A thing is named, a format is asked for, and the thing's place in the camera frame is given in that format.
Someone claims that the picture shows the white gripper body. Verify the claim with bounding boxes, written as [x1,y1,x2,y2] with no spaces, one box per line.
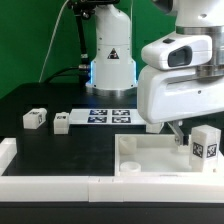
[137,32,224,124]

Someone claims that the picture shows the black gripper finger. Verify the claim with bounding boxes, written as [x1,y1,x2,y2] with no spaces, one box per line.
[168,120,184,146]

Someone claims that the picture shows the white square tabletop panel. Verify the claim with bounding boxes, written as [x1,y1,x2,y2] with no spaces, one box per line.
[115,134,224,176]

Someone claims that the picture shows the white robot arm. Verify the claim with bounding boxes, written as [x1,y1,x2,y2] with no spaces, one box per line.
[86,0,224,131]

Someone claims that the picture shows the white base marker plate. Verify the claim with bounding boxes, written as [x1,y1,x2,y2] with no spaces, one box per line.
[69,109,145,125]

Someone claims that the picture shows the white U-shaped obstacle fence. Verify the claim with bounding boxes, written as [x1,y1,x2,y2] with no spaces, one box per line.
[0,138,224,203]

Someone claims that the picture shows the black cable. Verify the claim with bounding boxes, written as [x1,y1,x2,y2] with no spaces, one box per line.
[43,65,91,84]

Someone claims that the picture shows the white cable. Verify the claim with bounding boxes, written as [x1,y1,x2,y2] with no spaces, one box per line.
[38,3,69,84]

